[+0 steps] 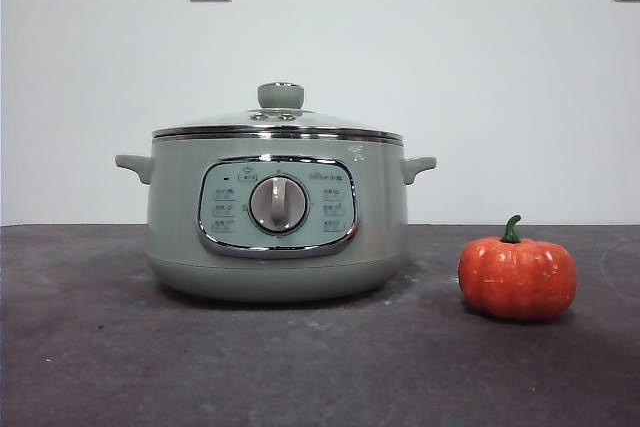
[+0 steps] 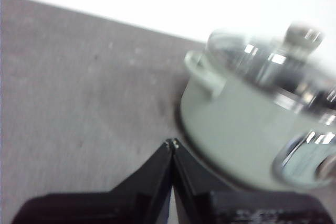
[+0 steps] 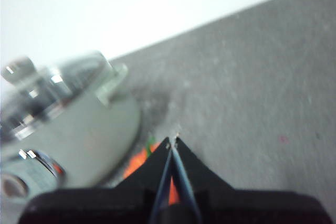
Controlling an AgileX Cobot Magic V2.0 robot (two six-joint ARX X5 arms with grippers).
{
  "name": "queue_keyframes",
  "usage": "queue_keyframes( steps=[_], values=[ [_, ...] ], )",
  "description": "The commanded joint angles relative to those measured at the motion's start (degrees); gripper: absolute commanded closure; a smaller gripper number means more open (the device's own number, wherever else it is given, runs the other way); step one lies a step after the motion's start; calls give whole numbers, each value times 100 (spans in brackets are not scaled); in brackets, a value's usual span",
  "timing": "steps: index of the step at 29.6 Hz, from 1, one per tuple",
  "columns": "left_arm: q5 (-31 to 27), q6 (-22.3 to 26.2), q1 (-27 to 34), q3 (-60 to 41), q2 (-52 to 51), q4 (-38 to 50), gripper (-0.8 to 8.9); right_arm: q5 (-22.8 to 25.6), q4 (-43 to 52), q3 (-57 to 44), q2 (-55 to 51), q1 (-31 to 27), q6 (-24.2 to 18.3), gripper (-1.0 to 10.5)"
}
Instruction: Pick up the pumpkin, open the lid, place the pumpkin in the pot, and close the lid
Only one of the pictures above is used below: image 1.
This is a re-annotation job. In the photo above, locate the glass lid with green knob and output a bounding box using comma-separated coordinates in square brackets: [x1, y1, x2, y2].
[151, 80, 402, 141]

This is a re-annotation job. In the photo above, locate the orange toy pumpkin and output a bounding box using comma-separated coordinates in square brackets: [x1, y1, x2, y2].
[457, 214, 578, 323]

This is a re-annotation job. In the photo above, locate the sage green electric cooking pot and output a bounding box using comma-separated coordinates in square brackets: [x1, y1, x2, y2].
[114, 132, 438, 305]

